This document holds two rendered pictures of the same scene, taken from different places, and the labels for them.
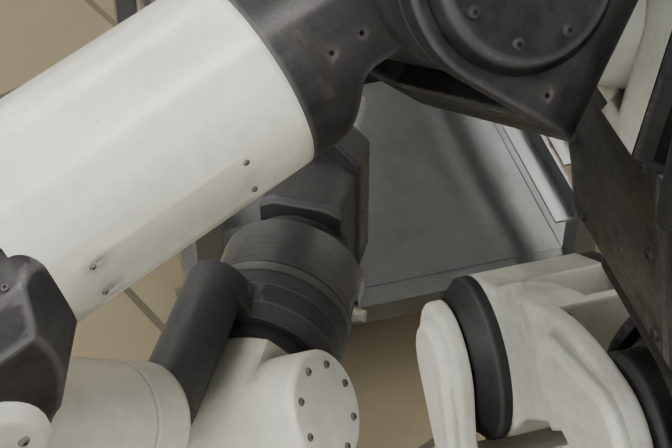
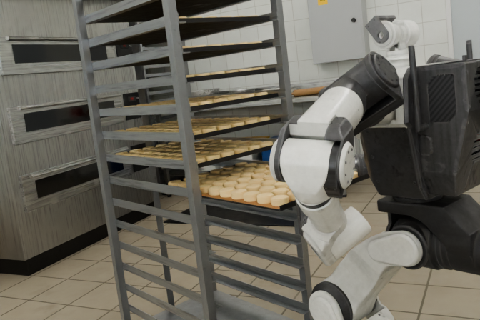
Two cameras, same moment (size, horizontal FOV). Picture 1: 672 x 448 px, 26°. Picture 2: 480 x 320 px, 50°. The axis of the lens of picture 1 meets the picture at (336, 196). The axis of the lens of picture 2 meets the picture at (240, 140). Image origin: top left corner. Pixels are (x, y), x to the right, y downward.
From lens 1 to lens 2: 0.80 m
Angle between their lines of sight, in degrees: 42
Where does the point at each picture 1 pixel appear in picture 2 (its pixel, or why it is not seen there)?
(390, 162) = not seen: outside the picture
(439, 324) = (320, 294)
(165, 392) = not seen: hidden behind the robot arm
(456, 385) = (334, 306)
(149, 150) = (346, 103)
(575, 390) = (388, 242)
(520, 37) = (392, 79)
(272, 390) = (350, 212)
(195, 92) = (346, 95)
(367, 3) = (360, 86)
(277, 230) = not seen: hidden behind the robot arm
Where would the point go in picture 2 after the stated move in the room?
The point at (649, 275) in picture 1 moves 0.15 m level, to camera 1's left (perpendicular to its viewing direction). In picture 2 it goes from (409, 165) to (355, 178)
